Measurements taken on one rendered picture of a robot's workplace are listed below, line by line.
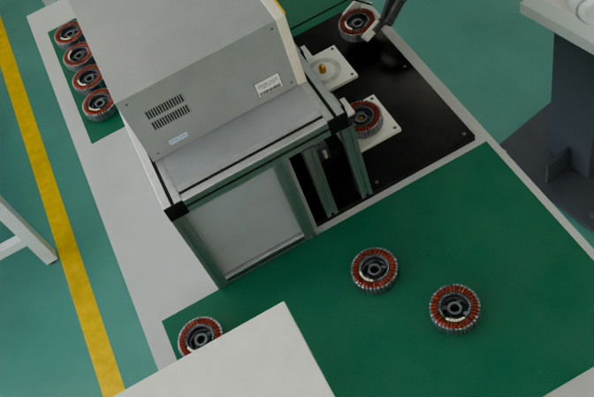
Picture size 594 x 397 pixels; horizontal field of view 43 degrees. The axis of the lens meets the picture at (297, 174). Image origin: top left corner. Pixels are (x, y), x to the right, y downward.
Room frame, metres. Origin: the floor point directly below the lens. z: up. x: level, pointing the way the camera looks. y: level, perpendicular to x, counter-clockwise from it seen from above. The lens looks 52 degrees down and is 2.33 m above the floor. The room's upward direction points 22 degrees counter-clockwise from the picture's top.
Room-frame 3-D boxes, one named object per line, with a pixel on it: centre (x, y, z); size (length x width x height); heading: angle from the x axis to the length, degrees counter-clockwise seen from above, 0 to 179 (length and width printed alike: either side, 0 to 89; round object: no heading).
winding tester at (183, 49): (1.38, 0.12, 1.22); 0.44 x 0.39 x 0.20; 8
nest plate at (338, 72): (1.53, -0.18, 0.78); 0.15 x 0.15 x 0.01; 8
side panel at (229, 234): (1.03, 0.15, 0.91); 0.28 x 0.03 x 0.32; 98
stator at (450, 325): (0.70, -0.21, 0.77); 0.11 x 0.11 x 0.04
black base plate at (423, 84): (1.41, -0.18, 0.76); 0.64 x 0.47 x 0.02; 8
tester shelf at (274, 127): (1.37, 0.12, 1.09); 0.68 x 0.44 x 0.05; 8
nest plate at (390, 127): (1.29, -0.22, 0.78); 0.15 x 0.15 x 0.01; 8
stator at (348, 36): (1.60, -0.33, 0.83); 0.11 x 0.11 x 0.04
